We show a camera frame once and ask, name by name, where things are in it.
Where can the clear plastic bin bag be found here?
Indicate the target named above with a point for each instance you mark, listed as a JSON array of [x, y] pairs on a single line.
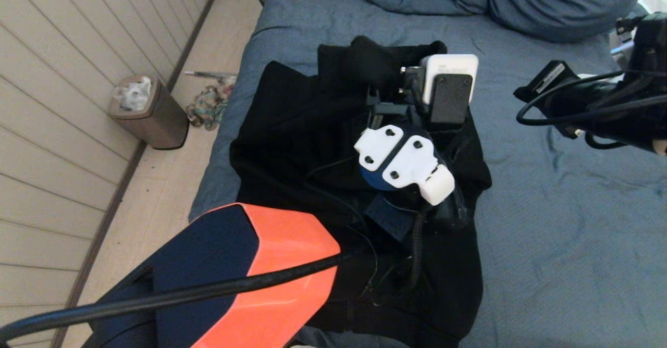
[[133, 95]]

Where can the blue pillow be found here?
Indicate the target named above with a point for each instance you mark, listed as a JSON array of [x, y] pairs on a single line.
[[563, 4]]

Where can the black garment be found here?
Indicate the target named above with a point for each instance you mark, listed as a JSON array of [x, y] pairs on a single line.
[[292, 145]]

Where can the blue bed sheet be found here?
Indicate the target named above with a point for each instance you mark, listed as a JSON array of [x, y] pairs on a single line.
[[547, 259]]

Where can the thin stick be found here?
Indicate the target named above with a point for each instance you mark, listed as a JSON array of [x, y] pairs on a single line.
[[208, 73]]

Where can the colourful rag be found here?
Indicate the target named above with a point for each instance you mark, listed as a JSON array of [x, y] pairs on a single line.
[[206, 108]]

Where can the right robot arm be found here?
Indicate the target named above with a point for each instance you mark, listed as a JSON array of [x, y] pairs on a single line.
[[625, 113]]

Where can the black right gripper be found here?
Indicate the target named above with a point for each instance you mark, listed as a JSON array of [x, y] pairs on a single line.
[[547, 90]]

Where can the brown trash bin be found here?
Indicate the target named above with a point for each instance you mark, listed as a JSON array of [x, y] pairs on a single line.
[[156, 124]]

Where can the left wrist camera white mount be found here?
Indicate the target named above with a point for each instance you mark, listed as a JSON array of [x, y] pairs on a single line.
[[411, 150]]

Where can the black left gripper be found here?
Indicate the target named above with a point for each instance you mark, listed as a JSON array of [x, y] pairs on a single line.
[[391, 111]]

